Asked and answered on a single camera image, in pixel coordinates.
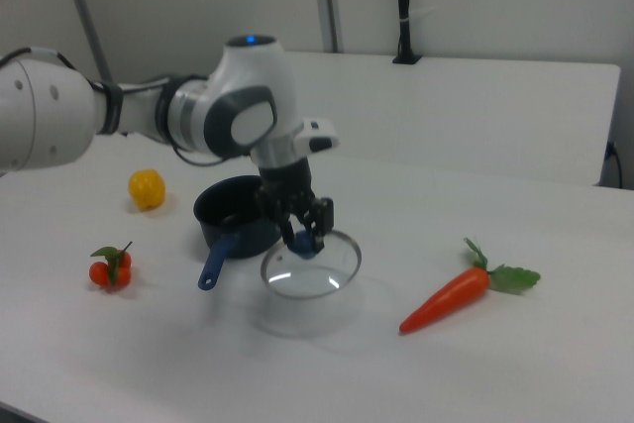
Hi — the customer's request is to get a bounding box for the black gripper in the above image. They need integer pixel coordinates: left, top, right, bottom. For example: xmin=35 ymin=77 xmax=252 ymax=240
xmin=256 ymin=157 xmax=335 ymax=253

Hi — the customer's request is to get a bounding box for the glass lid with blue knob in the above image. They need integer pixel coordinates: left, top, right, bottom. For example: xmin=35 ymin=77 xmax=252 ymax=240
xmin=260 ymin=228 xmax=363 ymax=300

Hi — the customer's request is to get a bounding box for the yellow toy bell pepper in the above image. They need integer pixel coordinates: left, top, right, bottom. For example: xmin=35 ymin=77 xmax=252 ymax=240
xmin=128 ymin=168 xmax=166 ymax=212

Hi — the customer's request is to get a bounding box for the orange toy carrot with leaves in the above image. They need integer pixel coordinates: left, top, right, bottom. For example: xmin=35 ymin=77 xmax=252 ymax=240
xmin=398 ymin=237 xmax=542 ymax=335

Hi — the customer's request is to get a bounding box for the toy tangerine cluster with leaves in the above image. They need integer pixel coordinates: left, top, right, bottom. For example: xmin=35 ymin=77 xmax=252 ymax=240
xmin=88 ymin=240 xmax=134 ymax=290

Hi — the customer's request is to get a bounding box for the black pole with clamp base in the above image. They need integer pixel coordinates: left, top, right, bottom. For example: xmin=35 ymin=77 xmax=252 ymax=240
xmin=391 ymin=0 xmax=423 ymax=66

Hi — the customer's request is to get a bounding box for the dark pot with blue handle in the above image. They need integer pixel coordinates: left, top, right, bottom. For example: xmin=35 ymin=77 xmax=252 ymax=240
xmin=192 ymin=174 xmax=286 ymax=291

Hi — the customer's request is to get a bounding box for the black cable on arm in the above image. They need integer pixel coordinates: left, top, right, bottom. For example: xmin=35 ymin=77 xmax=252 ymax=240
xmin=0 ymin=46 xmax=239 ymax=167

